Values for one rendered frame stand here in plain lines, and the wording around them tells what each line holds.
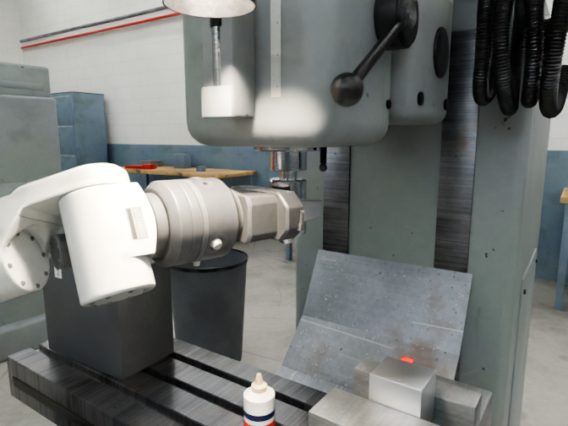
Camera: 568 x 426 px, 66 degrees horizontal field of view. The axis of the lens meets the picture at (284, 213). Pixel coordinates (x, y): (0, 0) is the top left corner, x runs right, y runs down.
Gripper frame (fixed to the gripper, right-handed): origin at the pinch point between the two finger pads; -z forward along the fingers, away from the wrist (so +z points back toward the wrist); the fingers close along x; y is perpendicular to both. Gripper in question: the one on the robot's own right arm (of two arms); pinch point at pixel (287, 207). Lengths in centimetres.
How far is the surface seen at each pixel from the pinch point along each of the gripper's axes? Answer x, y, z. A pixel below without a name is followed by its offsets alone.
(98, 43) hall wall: 736, -161, -247
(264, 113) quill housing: -5.1, -11.2, 8.1
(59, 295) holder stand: 44, 20, 16
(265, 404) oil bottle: -2.3, 23.9, 5.5
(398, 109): -7.5, -12.5, -12.2
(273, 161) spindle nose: 0.0, -5.9, 2.4
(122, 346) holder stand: 28.0, 25.8, 11.2
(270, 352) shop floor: 154, 122, -128
